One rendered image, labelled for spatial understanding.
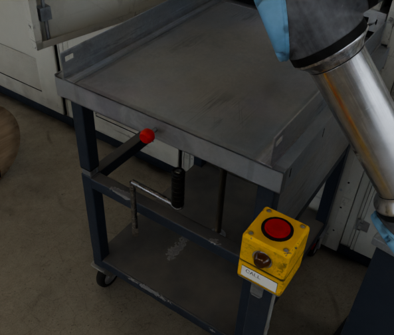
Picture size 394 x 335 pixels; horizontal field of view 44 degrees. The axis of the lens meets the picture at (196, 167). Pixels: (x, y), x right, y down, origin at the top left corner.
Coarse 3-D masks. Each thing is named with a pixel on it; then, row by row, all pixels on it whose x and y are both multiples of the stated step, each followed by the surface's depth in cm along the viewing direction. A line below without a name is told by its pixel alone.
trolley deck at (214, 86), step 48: (144, 48) 132; (192, 48) 133; (240, 48) 134; (384, 48) 138; (96, 96) 114; (144, 96) 113; (192, 96) 114; (240, 96) 115; (288, 96) 116; (192, 144) 104; (240, 144) 100
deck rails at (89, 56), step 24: (168, 0) 141; (192, 0) 151; (216, 0) 160; (120, 24) 127; (144, 24) 135; (168, 24) 144; (384, 24) 135; (72, 48) 116; (96, 48) 123; (120, 48) 131; (72, 72) 119; (312, 120) 107; (288, 144) 100
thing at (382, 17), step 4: (384, 8) 140; (388, 8) 140; (368, 12) 139; (380, 12) 138; (384, 12) 138; (388, 12) 138; (364, 16) 141; (368, 16) 140; (380, 16) 138; (384, 16) 138; (376, 20) 139; (380, 20) 139; (384, 20) 138; (376, 24) 140; (380, 24) 139; (376, 28) 140
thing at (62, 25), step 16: (32, 0) 122; (48, 0) 128; (64, 0) 132; (80, 0) 135; (96, 0) 139; (112, 0) 143; (128, 0) 147; (144, 0) 152; (160, 0) 156; (32, 16) 124; (48, 16) 128; (64, 16) 134; (80, 16) 138; (96, 16) 141; (112, 16) 146; (128, 16) 146; (32, 32) 127; (48, 32) 130; (64, 32) 136; (80, 32) 137
